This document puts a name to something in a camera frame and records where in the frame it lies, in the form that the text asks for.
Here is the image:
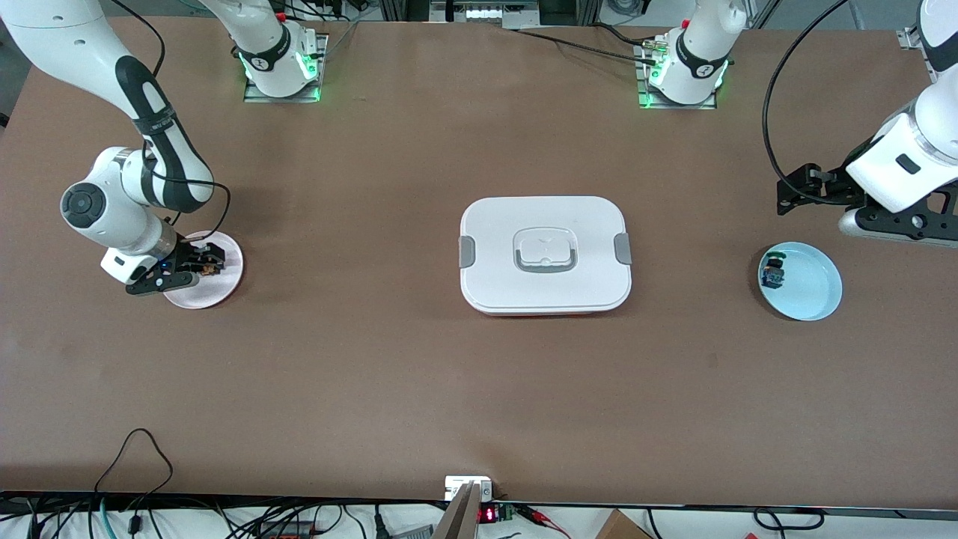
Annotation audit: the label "light blue round plate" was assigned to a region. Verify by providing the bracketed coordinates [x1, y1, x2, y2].
[757, 241, 843, 322]

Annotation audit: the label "red clip lead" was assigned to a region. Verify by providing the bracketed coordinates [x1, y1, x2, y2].
[516, 505, 570, 538]

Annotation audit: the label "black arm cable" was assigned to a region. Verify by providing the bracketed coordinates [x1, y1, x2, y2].
[112, 0, 231, 242]
[762, 0, 854, 204]

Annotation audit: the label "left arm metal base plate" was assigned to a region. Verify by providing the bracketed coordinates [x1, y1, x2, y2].
[636, 41, 718, 111]

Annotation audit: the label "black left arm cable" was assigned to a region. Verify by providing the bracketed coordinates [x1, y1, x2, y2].
[762, 0, 854, 204]

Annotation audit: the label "brown cardboard box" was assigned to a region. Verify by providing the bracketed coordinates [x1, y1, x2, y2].
[595, 509, 653, 539]

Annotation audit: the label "black cable across table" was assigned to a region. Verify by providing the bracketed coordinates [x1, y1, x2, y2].
[515, 28, 659, 64]

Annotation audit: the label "white lunch box grey clips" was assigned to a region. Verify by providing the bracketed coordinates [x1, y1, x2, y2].
[458, 196, 633, 317]

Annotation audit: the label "pink round plate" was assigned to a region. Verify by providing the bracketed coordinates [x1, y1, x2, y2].
[163, 231, 245, 310]

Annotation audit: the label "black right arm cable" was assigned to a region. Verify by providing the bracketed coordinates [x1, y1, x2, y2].
[112, 0, 231, 242]

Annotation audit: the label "aluminium frame with white parts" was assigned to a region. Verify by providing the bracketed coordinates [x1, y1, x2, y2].
[430, 0, 541, 29]

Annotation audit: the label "perforated aluminium profile rail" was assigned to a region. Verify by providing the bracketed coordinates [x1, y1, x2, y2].
[898, 26, 936, 76]

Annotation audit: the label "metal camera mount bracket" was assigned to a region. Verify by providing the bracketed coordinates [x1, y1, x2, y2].
[434, 476, 495, 539]

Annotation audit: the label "black looped table cable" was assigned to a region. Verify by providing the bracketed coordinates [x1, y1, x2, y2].
[94, 428, 174, 517]

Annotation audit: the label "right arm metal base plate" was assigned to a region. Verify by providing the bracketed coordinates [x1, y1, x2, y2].
[243, 34, 329, 103]

